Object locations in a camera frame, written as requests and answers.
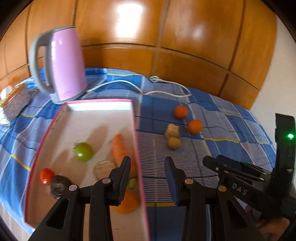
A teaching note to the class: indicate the medium round orange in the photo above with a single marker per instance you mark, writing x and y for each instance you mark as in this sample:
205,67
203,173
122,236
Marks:
181,112

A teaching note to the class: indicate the yellow-green round fruit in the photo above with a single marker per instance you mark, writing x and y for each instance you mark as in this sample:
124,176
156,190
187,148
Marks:
174,142

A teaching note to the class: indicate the person's right hand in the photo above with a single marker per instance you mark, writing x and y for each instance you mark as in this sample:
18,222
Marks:
272,226

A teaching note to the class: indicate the beige ginger root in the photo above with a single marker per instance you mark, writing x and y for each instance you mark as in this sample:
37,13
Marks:
172,131

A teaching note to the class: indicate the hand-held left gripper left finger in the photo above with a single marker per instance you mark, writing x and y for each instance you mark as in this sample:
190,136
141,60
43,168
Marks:
123,185

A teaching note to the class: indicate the orange carrot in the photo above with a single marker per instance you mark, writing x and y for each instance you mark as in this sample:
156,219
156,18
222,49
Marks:
118,148

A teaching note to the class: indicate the wooden wardrobe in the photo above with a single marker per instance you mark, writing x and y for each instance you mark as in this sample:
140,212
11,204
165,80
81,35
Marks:
173,34

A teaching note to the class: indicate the silver ornate box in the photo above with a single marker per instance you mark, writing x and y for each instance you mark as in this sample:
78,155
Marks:
17,102

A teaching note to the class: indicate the pink electric kettle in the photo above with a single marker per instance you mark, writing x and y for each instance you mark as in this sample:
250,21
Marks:
67,64

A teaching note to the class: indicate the red tomato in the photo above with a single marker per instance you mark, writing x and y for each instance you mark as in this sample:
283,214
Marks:
46,175

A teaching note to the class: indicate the small oval orange fruit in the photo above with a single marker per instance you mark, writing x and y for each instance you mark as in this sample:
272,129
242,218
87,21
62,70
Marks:
126,204

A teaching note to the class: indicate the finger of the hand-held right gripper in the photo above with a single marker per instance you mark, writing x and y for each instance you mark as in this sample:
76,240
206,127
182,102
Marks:
214,165
233,164

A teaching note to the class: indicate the white tray with pink rim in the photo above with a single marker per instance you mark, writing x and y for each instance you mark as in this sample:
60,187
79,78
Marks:
97,125

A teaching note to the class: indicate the blue plaid blanket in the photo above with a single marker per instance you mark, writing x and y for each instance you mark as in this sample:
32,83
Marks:
185,150

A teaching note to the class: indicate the large round orange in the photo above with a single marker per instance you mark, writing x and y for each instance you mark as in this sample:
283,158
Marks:
195,126

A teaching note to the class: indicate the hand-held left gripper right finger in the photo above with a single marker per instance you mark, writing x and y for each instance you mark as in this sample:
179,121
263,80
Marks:
171,180

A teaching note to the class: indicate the dark avocado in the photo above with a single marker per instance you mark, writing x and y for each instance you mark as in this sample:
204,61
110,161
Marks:
59,186

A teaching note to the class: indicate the green tomato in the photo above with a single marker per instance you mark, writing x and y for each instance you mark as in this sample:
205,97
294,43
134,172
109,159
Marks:
83,151

